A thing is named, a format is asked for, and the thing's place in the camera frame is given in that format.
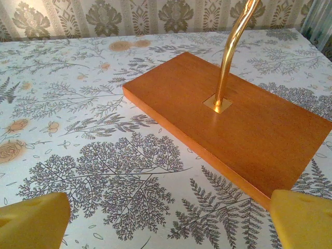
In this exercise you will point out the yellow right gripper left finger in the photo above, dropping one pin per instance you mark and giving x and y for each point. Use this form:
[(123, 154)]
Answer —
[(31, 223)]

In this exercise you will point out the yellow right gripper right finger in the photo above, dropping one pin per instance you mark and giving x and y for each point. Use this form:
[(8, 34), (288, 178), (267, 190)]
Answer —
[(303, 223)]

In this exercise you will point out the floral table cover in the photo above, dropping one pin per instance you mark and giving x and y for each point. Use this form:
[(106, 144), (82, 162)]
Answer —
[(77, 103)]

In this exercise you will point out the aluminium cage frame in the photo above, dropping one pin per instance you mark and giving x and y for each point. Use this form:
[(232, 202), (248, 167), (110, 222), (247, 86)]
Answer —
[(319, 20)]

